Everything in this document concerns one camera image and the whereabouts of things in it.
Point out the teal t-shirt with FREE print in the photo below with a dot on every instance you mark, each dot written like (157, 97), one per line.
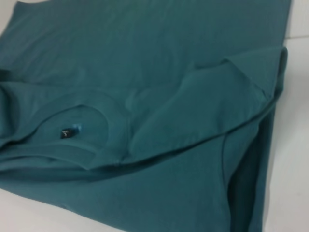
(144, 108)

